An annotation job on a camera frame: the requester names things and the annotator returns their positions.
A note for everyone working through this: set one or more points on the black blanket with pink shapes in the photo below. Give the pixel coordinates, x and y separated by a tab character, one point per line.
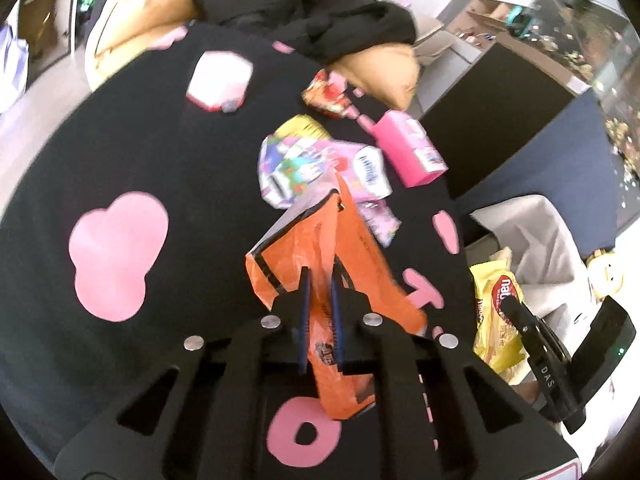
150	150

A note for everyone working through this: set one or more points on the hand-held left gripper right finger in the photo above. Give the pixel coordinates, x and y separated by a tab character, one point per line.
337	320

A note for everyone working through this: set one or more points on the printed tissue packet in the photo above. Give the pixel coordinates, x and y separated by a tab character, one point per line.
320	170

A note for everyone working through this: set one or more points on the thin yellow wrapper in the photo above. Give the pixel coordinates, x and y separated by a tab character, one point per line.
300	127

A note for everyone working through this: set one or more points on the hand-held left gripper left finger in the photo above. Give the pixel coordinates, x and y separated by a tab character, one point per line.
303	320

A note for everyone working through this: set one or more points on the black cabinet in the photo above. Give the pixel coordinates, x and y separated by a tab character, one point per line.
495	115

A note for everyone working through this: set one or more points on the glass fish tank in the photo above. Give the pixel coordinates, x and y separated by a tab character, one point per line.
590	30

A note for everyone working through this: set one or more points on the orange snack wrapper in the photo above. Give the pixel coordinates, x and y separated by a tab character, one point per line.
320	240

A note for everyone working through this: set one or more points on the black cloth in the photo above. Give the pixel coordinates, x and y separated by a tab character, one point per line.
300	5

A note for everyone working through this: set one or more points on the pink cardboard box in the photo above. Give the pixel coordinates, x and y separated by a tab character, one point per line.
405	150

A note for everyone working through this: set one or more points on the pink octagonal box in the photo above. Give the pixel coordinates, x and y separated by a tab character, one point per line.
220	77

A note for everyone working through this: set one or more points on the purple bag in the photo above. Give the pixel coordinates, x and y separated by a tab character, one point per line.
12	60

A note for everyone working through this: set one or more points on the dark blue panel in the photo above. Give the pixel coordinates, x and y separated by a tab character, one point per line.
565	160

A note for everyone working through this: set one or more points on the yellow wafer wrapper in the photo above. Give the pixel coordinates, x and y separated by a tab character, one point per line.
492	330

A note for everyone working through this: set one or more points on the white shelf with toys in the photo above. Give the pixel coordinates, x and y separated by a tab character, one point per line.
450	60

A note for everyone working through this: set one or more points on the orange sofa cushion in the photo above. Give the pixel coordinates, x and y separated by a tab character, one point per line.
135	10

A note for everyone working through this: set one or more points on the bin with white bag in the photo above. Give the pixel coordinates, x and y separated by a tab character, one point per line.
540	245

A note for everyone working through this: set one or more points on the pink purple printed wrapper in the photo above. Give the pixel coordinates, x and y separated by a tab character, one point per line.
380	220

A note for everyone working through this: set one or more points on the wooden glass-door cabinet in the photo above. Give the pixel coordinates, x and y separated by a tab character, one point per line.
45	15

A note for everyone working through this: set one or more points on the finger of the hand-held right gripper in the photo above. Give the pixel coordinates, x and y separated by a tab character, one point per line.
530	332

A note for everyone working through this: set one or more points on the red printed snack wrapper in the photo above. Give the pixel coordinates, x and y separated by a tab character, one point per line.
327	92

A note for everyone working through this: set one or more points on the yellow cartoon toy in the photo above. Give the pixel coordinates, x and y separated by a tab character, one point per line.
607	272

